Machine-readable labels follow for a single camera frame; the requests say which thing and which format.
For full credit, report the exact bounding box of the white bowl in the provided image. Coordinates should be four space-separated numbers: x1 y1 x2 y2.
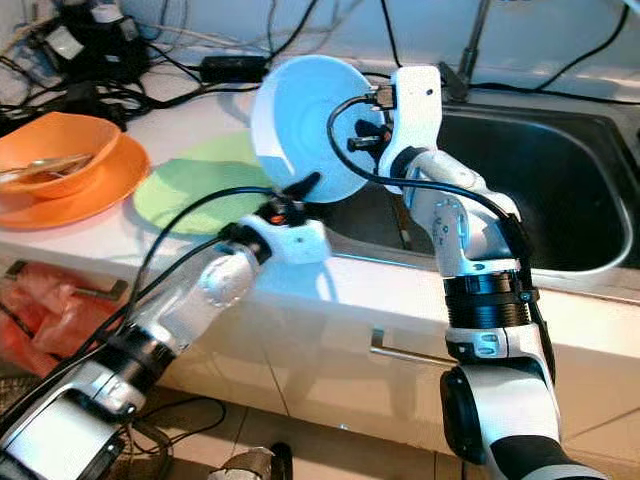
249 54 391 205

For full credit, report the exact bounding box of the long-handled metal spoon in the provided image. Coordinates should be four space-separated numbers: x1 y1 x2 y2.
389 188 414 251

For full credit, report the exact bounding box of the green plate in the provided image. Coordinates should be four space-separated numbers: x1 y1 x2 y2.
132 130 283 237

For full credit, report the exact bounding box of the dark metal faucet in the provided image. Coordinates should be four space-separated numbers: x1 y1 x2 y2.
450 0 498 101

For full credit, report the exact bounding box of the black power adapter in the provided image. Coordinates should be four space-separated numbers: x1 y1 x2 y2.
198 54 270 84

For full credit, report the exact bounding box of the orange plate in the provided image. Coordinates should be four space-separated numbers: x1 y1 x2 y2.
0 133 152 232

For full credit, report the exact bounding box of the stainless steel sink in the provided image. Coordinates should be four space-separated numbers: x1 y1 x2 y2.
315 85 640 278

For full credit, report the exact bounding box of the orange bowl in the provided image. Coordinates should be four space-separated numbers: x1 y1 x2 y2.
0 111 124 199

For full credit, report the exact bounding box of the short metal spoon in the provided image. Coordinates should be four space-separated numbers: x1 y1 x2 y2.
0 152 93 187

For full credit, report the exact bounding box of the black charger device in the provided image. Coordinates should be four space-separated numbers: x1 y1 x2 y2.
45 0 153 81

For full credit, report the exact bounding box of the red plastic bag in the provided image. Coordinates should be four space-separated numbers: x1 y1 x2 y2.
0 265 129 378

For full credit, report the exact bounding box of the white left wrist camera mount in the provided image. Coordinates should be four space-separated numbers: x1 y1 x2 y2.
253 218 330 267

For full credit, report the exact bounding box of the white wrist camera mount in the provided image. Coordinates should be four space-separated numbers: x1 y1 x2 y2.
376 64 445 194
253 218 330 267

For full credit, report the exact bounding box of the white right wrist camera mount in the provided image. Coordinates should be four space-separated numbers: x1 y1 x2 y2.
376 64 445 194

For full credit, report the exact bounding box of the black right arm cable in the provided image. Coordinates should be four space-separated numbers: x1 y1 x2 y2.
326 92 551 301

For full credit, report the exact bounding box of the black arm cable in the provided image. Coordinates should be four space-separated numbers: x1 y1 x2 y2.
0 185 281 471
326 92 551 301

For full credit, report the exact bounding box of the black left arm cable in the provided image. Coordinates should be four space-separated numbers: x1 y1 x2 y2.
0 185 281 471

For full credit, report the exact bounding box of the metal cabinet handle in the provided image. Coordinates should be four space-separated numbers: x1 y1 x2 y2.
5 258 66 286
369 327 457 369

